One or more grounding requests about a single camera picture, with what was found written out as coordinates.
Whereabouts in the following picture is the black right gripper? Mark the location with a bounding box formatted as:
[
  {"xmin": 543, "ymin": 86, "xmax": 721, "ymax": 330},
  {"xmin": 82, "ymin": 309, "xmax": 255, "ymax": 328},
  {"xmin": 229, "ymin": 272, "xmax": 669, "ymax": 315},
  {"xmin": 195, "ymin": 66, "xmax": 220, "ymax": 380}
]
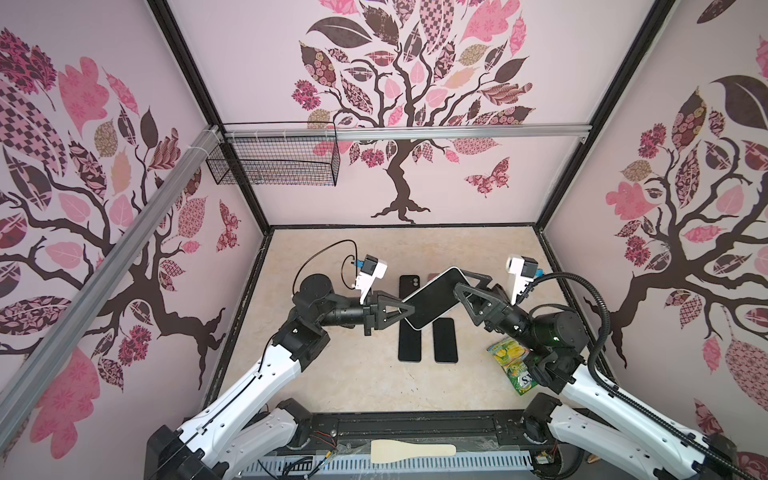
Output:
[{"xmin": 459, "ymin": 271, "xmax": 542, "ymax": 356}]

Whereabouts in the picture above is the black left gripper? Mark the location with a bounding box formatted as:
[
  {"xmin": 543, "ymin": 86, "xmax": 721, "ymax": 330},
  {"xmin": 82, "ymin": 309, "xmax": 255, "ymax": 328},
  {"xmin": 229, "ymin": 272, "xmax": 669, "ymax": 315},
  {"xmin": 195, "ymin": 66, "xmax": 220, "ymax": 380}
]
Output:
[{"xmin": 317, "ymin": 289, "xmax": 415, "ymax": 336}]

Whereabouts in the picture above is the black phone case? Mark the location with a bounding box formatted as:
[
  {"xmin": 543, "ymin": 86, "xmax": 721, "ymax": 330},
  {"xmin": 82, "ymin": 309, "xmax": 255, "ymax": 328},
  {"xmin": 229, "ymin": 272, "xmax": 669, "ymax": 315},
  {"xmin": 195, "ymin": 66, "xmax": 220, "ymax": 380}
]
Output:
[{"xmin": 398, "ymin": 274, "xmax": 421, "ymax": 300}]

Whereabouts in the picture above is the purple smartphone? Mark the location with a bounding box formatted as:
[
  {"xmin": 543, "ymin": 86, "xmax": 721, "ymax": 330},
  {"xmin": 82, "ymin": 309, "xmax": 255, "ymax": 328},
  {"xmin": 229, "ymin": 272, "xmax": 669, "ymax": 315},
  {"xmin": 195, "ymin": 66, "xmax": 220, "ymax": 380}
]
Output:
[{"xmin": 433, "ymin": 318, "xmax": 458, "ymax": 364}]

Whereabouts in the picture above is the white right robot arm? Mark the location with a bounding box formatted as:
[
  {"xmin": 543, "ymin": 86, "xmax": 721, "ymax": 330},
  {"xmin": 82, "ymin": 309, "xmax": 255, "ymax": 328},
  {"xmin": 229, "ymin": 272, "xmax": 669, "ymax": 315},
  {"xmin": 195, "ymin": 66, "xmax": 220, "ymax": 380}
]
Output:
[{"xmin": 453, "ymin": 272, "xmax": 750, "ymax": 479}]

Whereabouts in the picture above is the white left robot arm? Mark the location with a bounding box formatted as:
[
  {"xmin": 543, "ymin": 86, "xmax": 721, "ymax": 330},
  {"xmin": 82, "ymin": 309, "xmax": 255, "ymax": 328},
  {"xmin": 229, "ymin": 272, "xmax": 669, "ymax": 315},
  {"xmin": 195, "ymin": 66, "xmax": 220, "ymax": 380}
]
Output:
[{"xmin": 143, "ymin": 274, "xmax": 415, "ymax": 479}]

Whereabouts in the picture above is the green candy bag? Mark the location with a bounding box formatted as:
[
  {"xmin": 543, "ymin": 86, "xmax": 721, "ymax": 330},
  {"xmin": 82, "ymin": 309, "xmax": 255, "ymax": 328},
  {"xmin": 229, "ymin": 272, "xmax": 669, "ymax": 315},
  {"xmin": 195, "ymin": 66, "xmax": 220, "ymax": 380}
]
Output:
[{"xmin": 486, "ymin": 338, "xmax": 537, "ymax": 396}]

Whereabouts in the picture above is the beige wooden spatula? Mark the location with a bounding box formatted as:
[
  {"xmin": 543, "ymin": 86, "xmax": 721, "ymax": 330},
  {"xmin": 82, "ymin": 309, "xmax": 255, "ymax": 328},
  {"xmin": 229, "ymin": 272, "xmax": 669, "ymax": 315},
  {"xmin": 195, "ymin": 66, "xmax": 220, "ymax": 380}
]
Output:
[{"xmin": 370, "ymin": 439, "xmax": 457, "ymax": 465}]

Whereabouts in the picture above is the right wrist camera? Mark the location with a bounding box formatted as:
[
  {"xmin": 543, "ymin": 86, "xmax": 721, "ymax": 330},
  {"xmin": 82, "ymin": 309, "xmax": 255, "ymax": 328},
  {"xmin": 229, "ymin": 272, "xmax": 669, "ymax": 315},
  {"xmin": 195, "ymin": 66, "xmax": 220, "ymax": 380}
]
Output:
[{"xmin": 506, "ymin": 255, "xmax": 539, "ymax": 304}]

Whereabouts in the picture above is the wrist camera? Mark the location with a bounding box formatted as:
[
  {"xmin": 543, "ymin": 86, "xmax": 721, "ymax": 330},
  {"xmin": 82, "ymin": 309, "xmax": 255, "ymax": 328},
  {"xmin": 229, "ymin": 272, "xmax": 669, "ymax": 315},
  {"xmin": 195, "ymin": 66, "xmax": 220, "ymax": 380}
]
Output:
[
  {"xmin": 354, "ymin": 255, "xmax": 388, "ymax": 305},
  {"xmin": 506, "ymin": 255, "xmax": 539, "ymax": 304}
]

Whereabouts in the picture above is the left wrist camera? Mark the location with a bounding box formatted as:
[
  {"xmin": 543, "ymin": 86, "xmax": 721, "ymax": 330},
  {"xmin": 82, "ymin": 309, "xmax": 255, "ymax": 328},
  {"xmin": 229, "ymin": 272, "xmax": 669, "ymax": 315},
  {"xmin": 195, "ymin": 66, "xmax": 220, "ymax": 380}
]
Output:
[{"xmin": 354, "ymin": 255, "xmax": 388, "ymax": 305}]

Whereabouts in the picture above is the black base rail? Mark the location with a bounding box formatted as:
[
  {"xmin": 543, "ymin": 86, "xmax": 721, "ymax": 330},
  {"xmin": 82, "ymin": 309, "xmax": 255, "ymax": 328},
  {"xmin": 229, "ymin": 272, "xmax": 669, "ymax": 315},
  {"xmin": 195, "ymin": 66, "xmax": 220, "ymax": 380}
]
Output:
[{"xmin": 161, "ymin": 407, "xmax": 679, "ymax": 480}]

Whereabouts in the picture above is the white slotted cable duct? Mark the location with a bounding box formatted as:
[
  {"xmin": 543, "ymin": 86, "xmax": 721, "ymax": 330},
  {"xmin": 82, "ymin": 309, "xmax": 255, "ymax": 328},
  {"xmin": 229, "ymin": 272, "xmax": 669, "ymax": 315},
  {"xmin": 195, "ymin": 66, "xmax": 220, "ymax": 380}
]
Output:
[{"xmin": 240, "ymin": 451, "xmax": 533, "ymax": 479}]

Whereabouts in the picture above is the black wire basket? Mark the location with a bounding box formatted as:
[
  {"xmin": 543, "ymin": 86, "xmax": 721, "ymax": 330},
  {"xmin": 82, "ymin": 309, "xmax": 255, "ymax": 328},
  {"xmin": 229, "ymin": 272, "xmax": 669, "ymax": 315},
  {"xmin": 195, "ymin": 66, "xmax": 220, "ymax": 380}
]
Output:
[{"xmin": 206, "ymin": 120, "xmax": 341, "ymax": 187}]

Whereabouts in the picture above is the aluminium rail back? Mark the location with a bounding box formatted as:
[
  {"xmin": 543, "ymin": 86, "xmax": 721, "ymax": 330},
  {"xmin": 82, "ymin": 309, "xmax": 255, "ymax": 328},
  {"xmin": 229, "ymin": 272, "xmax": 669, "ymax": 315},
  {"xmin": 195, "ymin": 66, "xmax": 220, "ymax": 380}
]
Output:
[{"xmin": 225, "ymin": 123, "xmax": 592, "ymax": 141}]

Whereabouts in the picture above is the aluminium rail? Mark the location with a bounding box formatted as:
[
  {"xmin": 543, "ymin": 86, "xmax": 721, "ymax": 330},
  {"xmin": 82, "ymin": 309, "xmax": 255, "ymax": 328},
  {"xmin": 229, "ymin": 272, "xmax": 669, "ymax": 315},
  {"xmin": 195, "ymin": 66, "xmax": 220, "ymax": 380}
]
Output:
[
  {"xmin": 225, "ymin": 123, "xmax": 592, "ymax": 141},
  {"xmin": 1, "ymin": 125, "xmax": 221, "ymax": 447}
]

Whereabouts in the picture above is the black corrugated cable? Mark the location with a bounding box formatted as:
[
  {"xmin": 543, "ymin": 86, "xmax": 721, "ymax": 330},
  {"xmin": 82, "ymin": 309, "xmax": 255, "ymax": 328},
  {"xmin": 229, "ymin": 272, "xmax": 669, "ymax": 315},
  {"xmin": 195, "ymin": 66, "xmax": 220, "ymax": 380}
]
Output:
[{"xmin": 527, "ymin": 271, "xmax": 757, "ymax": 480}]

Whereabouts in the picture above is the black vertical frame post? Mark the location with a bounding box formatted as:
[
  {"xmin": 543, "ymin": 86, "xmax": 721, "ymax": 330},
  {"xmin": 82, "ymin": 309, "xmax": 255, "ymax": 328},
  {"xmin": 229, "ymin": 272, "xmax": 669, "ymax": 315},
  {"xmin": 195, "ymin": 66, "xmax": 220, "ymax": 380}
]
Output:
[{"xmin": 147, "ymin": 0, "xmax": 272, "ymax": 235}]

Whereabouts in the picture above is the aluminium rail left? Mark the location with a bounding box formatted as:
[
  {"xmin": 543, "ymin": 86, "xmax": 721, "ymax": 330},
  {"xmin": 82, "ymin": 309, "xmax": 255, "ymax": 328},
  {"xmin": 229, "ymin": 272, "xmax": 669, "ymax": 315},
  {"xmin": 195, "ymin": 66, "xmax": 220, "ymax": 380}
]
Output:
[{"xmin": 1, "ymin": 125, "xmax": 221, "ymax": 447}]

